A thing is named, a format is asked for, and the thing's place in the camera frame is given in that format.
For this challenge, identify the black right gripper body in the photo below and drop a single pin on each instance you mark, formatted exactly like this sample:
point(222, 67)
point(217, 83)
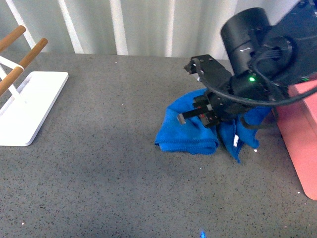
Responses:
point(213, 109)

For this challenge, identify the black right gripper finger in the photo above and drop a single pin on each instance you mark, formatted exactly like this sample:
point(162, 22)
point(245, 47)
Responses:
point(189, 114)

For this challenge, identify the blue microfiber cloth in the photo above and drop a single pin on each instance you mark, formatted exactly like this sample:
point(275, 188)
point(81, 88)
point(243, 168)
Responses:
point(194, 138)

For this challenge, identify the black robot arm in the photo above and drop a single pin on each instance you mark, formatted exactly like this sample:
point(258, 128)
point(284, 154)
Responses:
point(265, 59)

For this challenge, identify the pink plastic box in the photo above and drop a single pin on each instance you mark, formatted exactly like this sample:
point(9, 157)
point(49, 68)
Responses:
point(297, 123)

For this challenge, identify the white pleated curtain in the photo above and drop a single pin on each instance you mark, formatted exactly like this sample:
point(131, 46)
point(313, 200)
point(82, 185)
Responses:
point(162, 28)

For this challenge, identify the white towel rack stand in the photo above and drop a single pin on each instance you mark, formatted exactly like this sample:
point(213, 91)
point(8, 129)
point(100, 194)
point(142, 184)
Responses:
point(23, 114)

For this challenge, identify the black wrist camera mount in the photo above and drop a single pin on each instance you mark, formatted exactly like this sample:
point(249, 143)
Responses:
point(210, 72)

